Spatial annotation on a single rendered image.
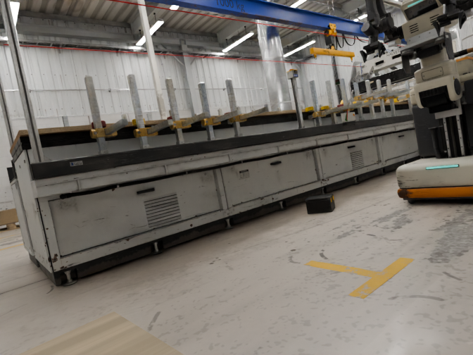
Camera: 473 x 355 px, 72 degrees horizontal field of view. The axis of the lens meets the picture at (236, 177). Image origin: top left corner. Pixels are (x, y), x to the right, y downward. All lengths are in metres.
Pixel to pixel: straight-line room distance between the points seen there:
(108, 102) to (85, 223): 7.79
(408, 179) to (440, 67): 0.73
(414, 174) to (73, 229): 2.21
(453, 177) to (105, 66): 9.08
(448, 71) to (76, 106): 8.52
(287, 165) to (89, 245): 1.86
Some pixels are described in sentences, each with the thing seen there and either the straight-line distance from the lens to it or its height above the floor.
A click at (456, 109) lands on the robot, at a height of 0.59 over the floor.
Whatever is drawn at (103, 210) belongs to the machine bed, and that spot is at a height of 0.38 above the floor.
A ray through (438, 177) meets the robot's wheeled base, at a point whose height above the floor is 0.19.
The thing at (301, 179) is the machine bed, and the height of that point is 0.23.
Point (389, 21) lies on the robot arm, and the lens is 2.55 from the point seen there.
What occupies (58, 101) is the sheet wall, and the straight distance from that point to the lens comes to 9.55.
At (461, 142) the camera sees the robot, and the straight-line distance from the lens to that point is 2.67.
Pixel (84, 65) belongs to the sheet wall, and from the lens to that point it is 10.01.
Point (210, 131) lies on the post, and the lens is 2.31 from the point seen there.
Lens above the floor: 0.53
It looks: 3 degrees down
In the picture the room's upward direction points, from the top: 11 degrees counter-clockwise
